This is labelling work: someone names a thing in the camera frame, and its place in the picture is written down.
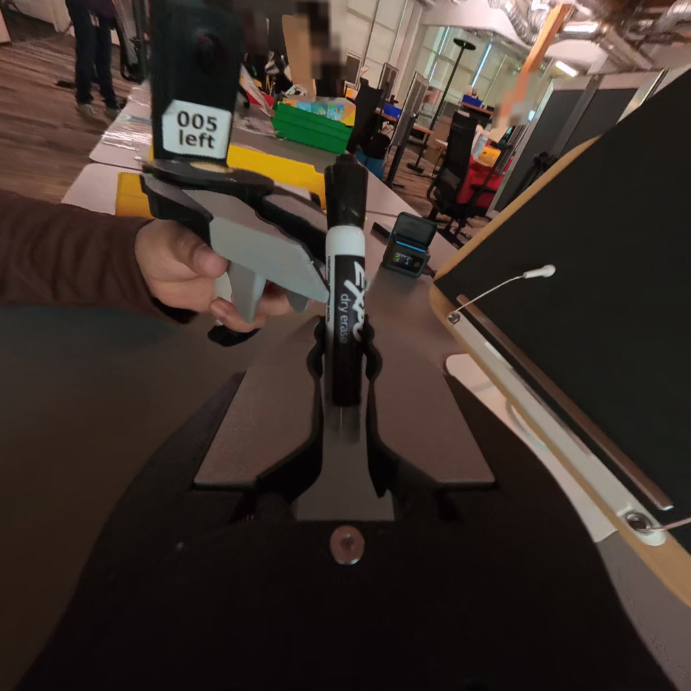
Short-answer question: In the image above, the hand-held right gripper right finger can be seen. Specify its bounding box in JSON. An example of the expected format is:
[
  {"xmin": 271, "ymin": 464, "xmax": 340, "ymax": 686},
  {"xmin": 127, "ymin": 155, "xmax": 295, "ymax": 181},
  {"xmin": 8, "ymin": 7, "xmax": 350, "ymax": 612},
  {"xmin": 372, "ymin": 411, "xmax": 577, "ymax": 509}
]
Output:
[{"xmin": 367, "ymin": 317, "xmax": 496, "ymax": 497}]

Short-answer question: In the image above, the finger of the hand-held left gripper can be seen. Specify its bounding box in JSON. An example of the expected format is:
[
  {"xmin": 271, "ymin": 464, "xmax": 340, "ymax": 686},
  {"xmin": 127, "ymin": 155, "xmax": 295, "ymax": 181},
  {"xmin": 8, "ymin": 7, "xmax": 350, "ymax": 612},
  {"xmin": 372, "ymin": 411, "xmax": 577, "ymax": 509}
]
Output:
[
  {"xmin": 259, "ymin": 191, "xmax": 328, "ymax": 273},
  {"xmin": 208, "ymin": 215, "xmax": 331, "ymax": 315}
]

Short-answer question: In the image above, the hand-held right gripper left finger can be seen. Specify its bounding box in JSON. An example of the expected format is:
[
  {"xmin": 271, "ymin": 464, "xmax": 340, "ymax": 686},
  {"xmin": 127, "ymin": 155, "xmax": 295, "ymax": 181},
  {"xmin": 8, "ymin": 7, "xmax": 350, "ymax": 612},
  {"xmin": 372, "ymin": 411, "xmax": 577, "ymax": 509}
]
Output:
[{"xmin": 193, "ymin": 317, "xmax": 326, "ymax": 496}]

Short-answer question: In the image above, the black dry erase marker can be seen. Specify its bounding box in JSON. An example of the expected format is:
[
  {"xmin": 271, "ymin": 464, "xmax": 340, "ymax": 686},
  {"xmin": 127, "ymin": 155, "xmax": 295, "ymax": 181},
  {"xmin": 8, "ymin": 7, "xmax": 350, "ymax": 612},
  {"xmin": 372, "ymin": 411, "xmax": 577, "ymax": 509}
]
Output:
[{"xmin": 322, "ymin": 153, "xmax": 371, "ymax": 408}]

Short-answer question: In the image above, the person's left forearm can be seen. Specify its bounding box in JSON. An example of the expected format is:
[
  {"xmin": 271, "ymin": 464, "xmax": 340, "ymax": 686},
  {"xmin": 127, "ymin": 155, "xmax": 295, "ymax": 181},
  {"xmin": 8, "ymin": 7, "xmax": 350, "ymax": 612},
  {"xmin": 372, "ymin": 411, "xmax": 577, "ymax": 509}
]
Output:
[{"xmin": 0, "ymin": 189, "xmax": 163, "ymax": 322}]

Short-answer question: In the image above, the person's left hand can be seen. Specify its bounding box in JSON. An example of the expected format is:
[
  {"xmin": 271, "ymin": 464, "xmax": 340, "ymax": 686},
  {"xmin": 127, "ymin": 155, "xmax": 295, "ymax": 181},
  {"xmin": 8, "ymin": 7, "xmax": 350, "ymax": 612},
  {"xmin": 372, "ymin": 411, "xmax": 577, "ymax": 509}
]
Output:
[{"xmin": 134, "ymin": 220, "xmax": 303, "ymax": 333}]

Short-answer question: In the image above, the yellow box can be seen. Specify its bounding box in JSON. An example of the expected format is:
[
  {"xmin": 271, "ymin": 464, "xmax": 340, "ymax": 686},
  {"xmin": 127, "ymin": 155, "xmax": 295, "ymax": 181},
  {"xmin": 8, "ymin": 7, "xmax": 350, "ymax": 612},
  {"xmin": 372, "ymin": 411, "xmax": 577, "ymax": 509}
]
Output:
[{"xmin": 115, "ymin": 145, "xmax": 326, "ymax": 218}]

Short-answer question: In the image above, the green plastic bin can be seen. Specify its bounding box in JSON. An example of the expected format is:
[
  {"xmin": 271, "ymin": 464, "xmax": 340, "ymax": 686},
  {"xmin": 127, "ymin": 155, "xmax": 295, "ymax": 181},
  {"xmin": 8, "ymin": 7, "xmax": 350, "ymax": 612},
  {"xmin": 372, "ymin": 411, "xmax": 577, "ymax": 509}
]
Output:
[{"xmin": 271, "ymin": 101, "xmax": 356, "ymax": 155}]

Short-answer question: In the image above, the brown cardboard sheet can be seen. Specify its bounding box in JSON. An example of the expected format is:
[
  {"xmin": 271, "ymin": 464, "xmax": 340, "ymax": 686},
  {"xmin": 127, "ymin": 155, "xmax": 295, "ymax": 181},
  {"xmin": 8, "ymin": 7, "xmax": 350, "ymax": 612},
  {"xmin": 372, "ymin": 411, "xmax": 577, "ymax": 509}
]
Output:
[{"xmin": 280, "ymin": 13, "xmax": 320, "ymax": 94}]

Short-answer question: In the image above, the small black screen device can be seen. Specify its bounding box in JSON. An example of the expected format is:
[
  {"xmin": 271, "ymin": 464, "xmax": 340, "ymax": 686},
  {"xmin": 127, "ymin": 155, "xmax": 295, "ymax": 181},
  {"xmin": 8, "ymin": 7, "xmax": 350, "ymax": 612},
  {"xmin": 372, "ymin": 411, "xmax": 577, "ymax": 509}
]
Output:
[{"xmin": 381, "ymin": 212, "xmax": 438, "ymax": 280}]

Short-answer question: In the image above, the black office chair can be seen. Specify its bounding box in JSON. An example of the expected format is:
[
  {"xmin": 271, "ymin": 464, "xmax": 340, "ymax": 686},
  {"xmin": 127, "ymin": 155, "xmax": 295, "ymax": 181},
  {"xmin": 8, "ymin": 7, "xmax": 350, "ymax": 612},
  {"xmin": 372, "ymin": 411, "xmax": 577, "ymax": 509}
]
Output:
[
  {"xmin": 345, "ymin": 81, "xmax": 390, "ymax": 165},
  {"xmin": 426, "ymin": 109, "xmax": 482, "ymax": 241}
]

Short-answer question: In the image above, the red container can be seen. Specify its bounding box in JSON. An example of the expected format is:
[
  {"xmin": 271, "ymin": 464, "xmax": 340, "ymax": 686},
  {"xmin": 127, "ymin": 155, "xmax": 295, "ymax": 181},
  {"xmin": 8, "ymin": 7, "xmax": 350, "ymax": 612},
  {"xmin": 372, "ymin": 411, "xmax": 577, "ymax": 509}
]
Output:
[{"xmin": 459, "ymin": 155, "xmax": 509, "ymax": 212}]

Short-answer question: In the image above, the black floor lamp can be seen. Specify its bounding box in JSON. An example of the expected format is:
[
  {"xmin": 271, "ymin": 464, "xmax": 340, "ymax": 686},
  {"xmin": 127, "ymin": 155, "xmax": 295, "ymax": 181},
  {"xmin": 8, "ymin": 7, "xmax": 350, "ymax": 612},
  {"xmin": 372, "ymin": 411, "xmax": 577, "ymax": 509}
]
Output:
[{"xmin": 440, "ymin": 37, "xmax": 479, "ymax": 106}]

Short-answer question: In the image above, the wire tether with white tip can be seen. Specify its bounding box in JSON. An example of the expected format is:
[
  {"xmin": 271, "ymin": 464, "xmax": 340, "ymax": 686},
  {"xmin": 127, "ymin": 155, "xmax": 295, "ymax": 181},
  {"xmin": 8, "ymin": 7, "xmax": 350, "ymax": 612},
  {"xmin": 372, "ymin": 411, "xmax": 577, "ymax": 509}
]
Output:
[{"xmin": 446, "ymin": 263, "xmax": 557, "ymax": 326}]

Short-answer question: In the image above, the black board with wooden frame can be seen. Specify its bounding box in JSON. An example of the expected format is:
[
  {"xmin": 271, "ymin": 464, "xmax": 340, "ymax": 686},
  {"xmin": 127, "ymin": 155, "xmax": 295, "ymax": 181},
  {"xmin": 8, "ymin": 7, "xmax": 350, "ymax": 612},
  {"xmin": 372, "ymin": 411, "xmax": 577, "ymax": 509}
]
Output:
[{"xmin": 430, "ymin": 69, "xmax": 691, "ymax": 606}]

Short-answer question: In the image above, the grey partition wall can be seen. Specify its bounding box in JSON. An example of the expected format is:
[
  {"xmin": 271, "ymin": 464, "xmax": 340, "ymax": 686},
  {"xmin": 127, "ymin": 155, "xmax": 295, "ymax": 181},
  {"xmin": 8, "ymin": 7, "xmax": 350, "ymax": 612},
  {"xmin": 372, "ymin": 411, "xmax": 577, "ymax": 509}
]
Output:
[{"xmin": 491, "ymin": 70, "xmax": 667, "ymax": 214}]

